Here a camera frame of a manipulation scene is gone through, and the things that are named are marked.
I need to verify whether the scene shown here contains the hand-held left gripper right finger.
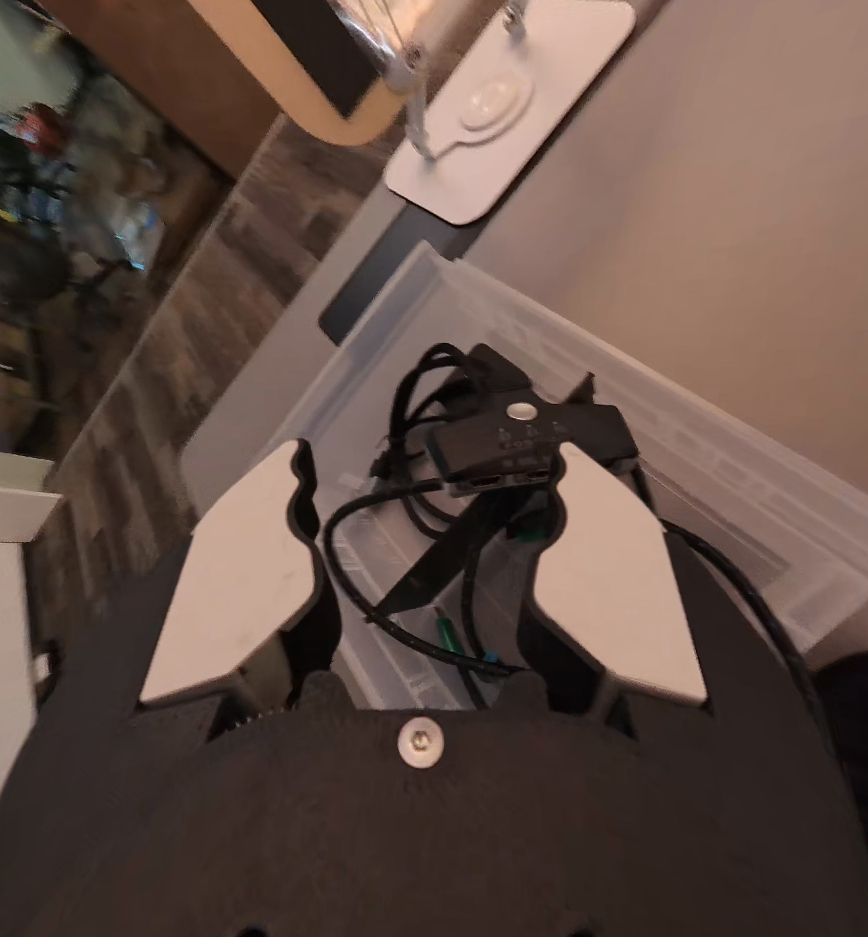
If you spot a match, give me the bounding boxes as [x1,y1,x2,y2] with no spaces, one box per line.
[516,441,710,717]

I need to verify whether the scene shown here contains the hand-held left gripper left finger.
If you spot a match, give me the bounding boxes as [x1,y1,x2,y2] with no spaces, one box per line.
[138,438,343,713]

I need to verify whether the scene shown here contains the clear plastic bin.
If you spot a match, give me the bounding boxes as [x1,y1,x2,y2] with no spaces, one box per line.
[185,242,868,711]

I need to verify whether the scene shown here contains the dark metal hdmi switch box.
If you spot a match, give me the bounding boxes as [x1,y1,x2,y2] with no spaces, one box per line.
[425,399,638,499]

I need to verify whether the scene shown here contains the black desk grommet cover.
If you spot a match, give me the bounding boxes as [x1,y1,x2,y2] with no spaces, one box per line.
[318,205,471,346]

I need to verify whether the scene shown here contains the white tablet stand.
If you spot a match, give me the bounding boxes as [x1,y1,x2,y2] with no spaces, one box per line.
[384,0,638,226]

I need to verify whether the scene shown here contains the wooden instruction sign board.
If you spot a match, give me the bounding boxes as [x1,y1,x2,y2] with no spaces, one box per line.
[185,0,442,147]

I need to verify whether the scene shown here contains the plain black cable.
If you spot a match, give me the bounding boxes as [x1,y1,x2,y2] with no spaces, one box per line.
[375,344,826,707]

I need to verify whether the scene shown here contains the black square hub with cable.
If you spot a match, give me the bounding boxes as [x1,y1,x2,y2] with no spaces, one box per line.
[466,343,536,402]

